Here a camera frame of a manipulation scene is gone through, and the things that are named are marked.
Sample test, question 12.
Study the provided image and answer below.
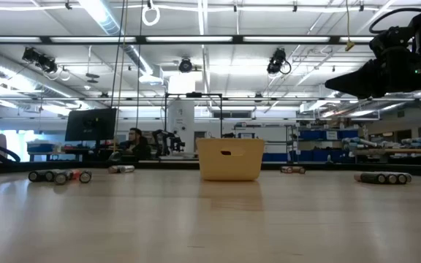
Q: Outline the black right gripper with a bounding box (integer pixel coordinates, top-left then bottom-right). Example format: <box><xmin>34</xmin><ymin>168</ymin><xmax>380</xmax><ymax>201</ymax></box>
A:
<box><xmin>325</xmin><ymin>54</ymin><xmax>421</xmax><ymax>99</ymax></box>

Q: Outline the yellow plastic bin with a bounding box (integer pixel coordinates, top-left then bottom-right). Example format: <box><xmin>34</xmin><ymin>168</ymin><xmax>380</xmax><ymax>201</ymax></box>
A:
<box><xmin>196</xmin><ymin>137</ymin><xmax>266</xmax><ymax>182</ymax></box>

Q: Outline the blue storage bin row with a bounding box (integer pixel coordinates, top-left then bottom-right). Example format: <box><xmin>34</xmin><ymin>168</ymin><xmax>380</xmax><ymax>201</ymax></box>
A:
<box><xmin>297</xmin><ymin>129</ymin><xmax>360</xmax><ymax>142</ymax></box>
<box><xmin>264</xmin><ymin>149</ymin><xmax>356</xmax><ymax>164</ymax></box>

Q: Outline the wooden workbench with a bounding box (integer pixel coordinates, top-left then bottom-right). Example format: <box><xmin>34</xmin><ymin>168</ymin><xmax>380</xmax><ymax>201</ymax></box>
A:
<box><xmin>354</xmin><ymin>147</ymin><xmax>421</xmax><ymax>155</ymax></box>

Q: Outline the white ceiling box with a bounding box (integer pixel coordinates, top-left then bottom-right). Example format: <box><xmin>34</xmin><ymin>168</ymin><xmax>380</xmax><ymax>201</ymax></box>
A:
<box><xmin>138</xmin><ymin>74</ymin><xmax>164</xmax><ymax>86</ymax></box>

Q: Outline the person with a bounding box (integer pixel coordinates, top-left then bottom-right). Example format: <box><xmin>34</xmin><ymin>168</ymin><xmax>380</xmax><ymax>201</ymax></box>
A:
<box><xmin>119</xmin><ymin>127</ymin><xmax>152</xmax><ymax>161</ymax></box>

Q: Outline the black computer monitor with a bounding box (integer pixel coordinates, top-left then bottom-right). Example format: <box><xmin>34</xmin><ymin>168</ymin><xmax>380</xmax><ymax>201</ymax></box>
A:
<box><xmin>64</xmin><ymin>107</ymin><xmax>118</xmax><ymax>142</ymax></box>

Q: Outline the blue crate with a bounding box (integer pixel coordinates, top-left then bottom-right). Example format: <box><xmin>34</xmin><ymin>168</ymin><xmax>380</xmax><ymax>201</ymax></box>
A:
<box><xmin>26</xmin><ymin>140</ymin><xmax>56</xmax><ymax>154</ymax></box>

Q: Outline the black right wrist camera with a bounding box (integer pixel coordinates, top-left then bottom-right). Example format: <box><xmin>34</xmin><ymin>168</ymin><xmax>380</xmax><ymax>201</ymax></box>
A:
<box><xmin>369</xmin><ymin>26</ymin><xmax>416</xmax><ymax>56</ymax></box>

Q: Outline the black overhead camera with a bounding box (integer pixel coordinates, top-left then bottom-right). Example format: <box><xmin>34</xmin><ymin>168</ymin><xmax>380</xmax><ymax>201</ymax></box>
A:
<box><xmin>266</xmin><ymin>47</ymin><xmax>292</xmax><ymax>76</ymax></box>

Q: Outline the thin black light rail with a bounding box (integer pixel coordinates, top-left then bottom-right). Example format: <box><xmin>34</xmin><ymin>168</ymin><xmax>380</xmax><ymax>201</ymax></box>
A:
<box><xmin>0</xmin><ymin>96</ymin><xmax>421</xmax><ymax>102</ymax></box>

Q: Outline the black dome camera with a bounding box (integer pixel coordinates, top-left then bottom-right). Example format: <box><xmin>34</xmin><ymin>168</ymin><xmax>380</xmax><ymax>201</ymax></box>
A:
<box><xmin>178</xmin><ymin>57</ymin><xmax>194</xmax><ymax>74</ymax></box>

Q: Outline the black table edge rail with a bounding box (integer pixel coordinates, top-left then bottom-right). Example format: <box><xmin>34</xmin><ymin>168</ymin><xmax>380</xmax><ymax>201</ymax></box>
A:
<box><xmin>0</xmin><ymin>160</ymin><xmax>421</xmax><ymax>179</ymax></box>

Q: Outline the white hanging cable ring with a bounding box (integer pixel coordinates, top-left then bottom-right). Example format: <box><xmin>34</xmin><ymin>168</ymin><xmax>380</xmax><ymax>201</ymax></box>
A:
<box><xmin>141</xmin><ymin>0</ymin><xmax>161</xmax><ymax>27</ymax></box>

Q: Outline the black hanging cable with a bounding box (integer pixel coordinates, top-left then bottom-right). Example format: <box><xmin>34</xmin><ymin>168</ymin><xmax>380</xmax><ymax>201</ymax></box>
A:
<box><xmin>135</xmin><ymin>0</ymin><xmax>144</xmax><ymax>129</ymax></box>
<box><xmin>110</xmin><ymin>0</ymin><xmax>127</xmax><ymax>109</ymax></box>

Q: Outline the silver ventilation duct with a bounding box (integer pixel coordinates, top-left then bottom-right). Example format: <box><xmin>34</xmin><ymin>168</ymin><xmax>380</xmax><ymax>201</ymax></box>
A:
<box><xmin>0</xmin><ymin>45</ymin><xmax>75</xmax><ymax>109</ymax></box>
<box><xmin>77</xmin><ymin>0</ymin><xmax>155</xmax><ymax>76</ymax></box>

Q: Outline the black ceiling camera rig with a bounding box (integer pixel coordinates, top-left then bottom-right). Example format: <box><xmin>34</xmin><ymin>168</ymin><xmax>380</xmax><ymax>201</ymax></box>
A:
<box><xmin>21</xmin><ymin>46</ymin><xmax>59</xmax><ymax>75</ymax></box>

